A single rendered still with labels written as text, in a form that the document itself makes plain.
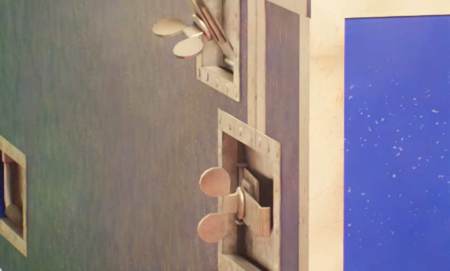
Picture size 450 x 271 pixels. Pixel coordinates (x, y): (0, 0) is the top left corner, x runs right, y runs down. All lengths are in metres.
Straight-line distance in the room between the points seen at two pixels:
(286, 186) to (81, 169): 0.68
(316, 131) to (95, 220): 0.70
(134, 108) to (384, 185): 0.53
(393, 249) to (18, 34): 1.02
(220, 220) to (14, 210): 0.88
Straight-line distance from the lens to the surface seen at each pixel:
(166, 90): 2.82
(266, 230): 2.54
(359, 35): 2.42
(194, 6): 2.63
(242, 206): 2.60
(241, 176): 2.65
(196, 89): 2.73
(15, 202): 3.53
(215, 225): 2.62
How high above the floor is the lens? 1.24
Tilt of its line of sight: 9 degrees down
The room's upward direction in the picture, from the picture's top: straight up
